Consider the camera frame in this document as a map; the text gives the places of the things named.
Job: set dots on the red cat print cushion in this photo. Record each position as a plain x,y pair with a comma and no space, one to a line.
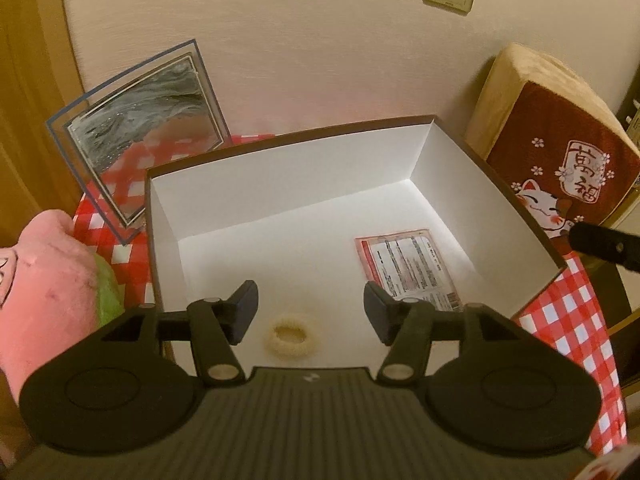
550,125

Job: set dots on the red checkered tablecloth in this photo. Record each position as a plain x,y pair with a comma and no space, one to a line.
570,320

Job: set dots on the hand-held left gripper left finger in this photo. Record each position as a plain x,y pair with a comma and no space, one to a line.
246,305

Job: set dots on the blue framed picture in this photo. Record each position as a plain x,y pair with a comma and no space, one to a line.
145,125

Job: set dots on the pink labelled packet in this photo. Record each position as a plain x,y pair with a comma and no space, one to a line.
405,260

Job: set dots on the white cardboard box brown rim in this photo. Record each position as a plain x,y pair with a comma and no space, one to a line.
300,220

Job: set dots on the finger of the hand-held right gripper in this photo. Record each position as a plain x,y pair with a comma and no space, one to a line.
600,242

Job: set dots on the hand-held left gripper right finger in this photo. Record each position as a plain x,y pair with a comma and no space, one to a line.
377,310

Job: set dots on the wooden door panel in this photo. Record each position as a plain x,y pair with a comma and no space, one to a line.
30,110

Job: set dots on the pink plush toy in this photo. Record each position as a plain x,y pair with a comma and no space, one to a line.
45,300

